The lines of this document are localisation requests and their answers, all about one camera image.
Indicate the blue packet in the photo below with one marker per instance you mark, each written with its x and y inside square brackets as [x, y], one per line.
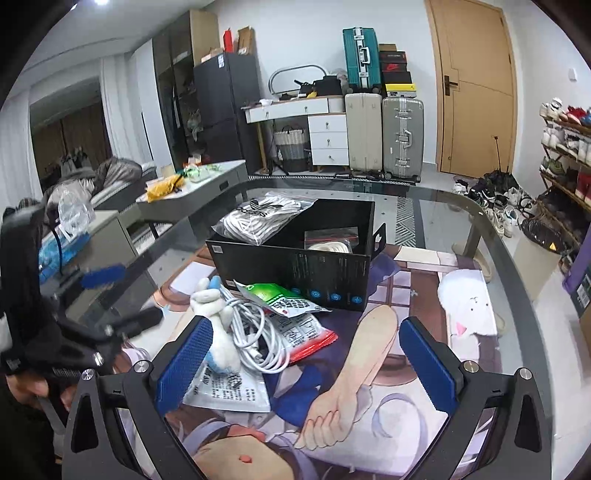
[51, 258]

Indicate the beige suitcase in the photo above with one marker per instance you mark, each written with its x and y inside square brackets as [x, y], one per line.
[364, 134]

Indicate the red edged clear packet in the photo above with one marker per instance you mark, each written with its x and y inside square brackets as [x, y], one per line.
[330, 236]

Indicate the tall dark cabinet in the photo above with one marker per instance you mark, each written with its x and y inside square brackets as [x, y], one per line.
[178, 83]

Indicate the grey side cabinet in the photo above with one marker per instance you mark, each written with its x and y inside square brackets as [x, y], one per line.
[115, 249]

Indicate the silver suitcase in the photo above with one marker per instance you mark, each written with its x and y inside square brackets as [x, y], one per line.
[402, 138]

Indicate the red logo shoe box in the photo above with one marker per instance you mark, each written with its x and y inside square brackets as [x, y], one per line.
[393, 67]

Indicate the clear plastic bag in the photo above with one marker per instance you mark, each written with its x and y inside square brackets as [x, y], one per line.
[74, 210]

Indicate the wooden shoe rack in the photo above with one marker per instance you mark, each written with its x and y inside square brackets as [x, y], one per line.
[558, 184]

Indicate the white blue plush toy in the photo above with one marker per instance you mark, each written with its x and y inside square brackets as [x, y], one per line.
[217, 304]

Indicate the green white packets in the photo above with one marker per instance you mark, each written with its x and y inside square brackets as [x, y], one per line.
[201, 171]

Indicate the black umbrella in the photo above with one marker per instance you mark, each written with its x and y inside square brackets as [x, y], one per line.
[501, 177]

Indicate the pile of shoes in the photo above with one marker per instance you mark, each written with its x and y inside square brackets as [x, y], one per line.
[498, 203]

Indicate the printed table mat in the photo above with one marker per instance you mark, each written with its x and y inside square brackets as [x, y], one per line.
[369, 369]

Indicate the sofa with blanket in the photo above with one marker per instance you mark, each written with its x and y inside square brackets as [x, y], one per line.
[115, 175]

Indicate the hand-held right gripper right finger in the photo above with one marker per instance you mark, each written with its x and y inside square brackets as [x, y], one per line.
[427, 364]

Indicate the yellow black box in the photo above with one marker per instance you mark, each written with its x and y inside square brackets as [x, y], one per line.
[400, 90]

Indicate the green white sachet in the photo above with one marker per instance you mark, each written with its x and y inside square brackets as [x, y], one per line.
[272, 295]

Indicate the white desk with drawers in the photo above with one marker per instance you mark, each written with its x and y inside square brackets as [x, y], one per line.
[328, 134]

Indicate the person's left forearm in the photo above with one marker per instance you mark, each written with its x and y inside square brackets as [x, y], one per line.
[23, 443]

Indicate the white black striped bag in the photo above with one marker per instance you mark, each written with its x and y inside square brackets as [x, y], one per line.
[258, 217]

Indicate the wooden door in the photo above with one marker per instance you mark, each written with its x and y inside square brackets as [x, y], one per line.
[475, 92]

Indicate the person's left hand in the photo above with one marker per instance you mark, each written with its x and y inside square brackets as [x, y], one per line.
[21, 385]

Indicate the white curtain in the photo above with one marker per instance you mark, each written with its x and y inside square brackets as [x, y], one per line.
[124, 101]

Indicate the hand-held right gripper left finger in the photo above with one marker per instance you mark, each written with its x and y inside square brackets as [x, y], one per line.
[184, 364]

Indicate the black cardboard box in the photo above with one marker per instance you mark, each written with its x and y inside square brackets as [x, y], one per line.
[295, 272]

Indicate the purple bag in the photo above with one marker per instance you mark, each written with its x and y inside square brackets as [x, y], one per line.
[577, 281]

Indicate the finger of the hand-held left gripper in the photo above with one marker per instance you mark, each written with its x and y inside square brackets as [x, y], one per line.
[104, 275]
[138, 321]

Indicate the teal suitcase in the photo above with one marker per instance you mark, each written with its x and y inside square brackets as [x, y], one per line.
[360, 60]

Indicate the white printed packet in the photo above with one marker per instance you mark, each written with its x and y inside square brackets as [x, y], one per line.
[231, 392]

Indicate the wicker laundry basket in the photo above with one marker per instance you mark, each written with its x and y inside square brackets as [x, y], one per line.
[292, 143]

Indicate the oval mirror frame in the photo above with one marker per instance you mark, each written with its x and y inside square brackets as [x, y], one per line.
[272, 78]

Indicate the dark refrigerator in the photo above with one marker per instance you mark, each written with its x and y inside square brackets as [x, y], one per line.
[226, 106]

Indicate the red white packet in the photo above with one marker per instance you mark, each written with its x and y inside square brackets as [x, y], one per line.
[300, 337]

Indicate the grey coffee table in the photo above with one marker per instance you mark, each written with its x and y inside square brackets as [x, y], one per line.
[203, 194]

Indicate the row of sneakers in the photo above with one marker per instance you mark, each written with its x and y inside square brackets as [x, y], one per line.
[568, 134]

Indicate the yellow bag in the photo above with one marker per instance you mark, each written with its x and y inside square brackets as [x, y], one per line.
[161, 189]

